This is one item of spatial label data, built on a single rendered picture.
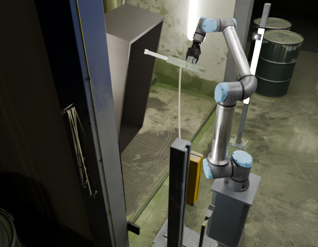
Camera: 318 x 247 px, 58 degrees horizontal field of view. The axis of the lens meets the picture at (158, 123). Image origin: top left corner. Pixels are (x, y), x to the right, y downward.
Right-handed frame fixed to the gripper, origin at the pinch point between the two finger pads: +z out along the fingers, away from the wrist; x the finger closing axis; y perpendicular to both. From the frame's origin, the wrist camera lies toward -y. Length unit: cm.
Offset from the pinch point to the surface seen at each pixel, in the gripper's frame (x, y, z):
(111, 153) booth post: 46, -68, 54
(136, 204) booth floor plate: -8, 23, 139
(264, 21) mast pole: -69, 47, -61
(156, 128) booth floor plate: -33, 133, 92
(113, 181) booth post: 39, -63, 73
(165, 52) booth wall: -32, 222, -2
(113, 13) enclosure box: 63, 20, -18
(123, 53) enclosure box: 51, -14, 5
